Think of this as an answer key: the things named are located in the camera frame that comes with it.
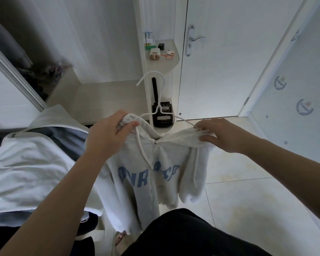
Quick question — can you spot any person's right hand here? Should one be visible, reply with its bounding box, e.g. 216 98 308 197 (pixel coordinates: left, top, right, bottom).
193 118 250 155

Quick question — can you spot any person's left hand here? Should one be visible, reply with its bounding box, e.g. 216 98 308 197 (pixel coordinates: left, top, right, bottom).
85 109 140 164

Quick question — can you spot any white hoodie with blue letters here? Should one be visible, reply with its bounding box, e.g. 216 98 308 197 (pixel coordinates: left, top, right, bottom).
98 113 217 234

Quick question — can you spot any white wire hanger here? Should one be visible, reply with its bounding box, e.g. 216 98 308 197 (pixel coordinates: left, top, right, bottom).
136 71 201 129

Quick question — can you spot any person's right forearm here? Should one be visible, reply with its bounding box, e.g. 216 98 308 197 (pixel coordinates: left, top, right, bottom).
237 136 320 228

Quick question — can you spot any person's dark shirt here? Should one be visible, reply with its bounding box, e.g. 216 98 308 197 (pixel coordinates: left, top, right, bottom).
122 208 273 256

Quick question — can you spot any black box device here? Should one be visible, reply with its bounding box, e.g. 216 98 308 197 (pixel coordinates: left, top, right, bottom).
152 101 176 129

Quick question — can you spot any white door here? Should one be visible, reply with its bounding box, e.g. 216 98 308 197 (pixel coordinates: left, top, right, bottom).
178 0 310 122

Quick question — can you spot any dark fabric pile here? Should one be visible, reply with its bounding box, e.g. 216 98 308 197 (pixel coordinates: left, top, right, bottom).
20 61 71 100

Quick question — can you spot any rounded corner shelf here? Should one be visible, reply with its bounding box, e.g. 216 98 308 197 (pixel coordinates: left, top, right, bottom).
144 40 180 74

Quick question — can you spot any small white blue box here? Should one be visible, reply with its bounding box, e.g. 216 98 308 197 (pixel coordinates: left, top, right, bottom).
144 32 155 50

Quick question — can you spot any silver door handle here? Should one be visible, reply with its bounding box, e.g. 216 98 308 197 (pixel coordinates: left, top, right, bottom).
185 24 207 57

